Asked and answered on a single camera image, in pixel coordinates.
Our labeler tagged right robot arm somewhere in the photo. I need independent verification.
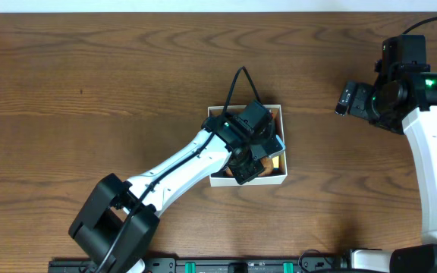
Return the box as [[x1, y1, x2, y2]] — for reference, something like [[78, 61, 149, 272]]
[[335, 72, 437, 272]]

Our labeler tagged white cardboard box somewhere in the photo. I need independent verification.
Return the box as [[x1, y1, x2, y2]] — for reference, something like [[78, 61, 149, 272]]
[[207, 104, 288, 187]]

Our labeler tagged colourful puzzle cube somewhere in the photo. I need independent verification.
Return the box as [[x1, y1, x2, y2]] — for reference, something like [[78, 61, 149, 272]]
[[272, 156, 280, 169]]

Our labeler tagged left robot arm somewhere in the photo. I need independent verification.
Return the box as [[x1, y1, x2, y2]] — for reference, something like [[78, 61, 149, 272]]
[[68, 100, 285, 272]]

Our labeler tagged left black cable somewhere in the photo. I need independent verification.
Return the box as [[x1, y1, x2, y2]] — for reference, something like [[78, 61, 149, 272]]
[[89, 66, 262, 273]]

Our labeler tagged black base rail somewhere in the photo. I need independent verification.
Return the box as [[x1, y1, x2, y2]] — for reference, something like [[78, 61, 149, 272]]
[[47, 253, 356, 273]]

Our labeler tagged brown plush toy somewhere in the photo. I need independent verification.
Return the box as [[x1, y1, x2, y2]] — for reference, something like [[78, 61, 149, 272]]
[[225, 157, 274, 177]]

